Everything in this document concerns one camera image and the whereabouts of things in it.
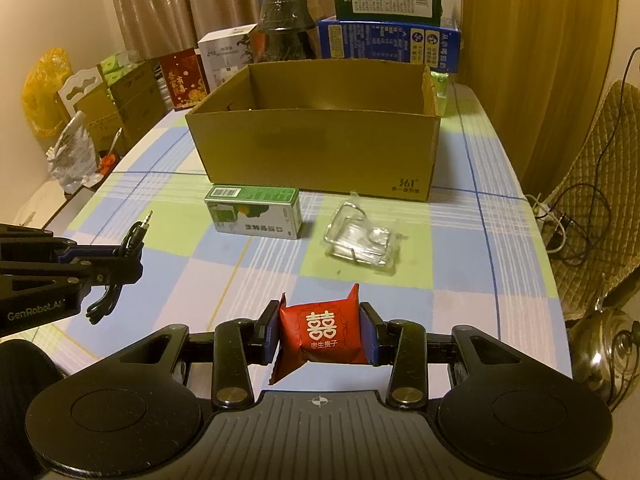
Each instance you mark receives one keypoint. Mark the quilted beige chair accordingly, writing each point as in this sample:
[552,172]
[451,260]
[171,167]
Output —
[600,170]

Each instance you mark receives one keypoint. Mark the black wrapped bowls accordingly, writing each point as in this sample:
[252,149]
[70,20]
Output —
[285,25]

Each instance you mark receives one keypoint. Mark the checkered cloth desktop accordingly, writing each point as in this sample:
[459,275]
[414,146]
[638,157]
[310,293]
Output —
[450,260]

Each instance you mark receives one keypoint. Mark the white plastic bag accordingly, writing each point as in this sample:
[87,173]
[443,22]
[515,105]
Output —
[75,155]

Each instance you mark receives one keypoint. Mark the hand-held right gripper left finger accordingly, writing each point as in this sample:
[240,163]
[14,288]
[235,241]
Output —
[272,332]

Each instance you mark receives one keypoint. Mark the green medicine box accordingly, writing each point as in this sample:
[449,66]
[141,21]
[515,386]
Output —
[260,210]

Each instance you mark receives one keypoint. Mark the small brown carton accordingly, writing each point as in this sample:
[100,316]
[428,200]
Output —
[102,120]

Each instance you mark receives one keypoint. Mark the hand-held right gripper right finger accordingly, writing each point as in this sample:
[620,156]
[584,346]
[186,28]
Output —
[370,335]

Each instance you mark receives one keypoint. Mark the white power strip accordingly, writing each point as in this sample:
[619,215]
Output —
[550,220]

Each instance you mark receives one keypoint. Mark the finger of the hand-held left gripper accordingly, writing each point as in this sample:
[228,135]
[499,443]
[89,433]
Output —
[115,272]
[75,259]

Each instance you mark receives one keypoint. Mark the blue printed box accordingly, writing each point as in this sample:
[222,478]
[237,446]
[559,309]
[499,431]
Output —
[380,40]

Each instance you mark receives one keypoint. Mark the red gold gift box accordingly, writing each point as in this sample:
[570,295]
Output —
[182,80]

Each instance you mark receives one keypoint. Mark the brown cardboard box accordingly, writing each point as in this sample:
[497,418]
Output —
[310,150]

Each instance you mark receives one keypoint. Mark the green tissue pack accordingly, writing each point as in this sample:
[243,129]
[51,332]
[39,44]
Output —
[116,66]

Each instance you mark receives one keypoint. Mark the shiny green packet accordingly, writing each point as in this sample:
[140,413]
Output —
[440,85]

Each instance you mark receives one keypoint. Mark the white printed carton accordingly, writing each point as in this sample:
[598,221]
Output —
[225,60]

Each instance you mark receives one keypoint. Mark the yellow plastic bag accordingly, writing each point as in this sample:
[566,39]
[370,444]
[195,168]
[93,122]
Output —
[42,95]

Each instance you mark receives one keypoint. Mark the golden brown curtain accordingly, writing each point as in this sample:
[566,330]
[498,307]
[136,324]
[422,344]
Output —
[525,60]

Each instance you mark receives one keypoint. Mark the red snack packet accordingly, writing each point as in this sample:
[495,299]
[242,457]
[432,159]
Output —
[320,335]

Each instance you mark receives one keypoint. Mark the large brown carton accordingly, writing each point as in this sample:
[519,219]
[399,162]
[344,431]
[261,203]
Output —
[137,100]

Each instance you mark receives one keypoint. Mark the beige patterned curtain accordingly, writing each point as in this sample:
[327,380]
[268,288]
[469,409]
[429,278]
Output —
[165,5]

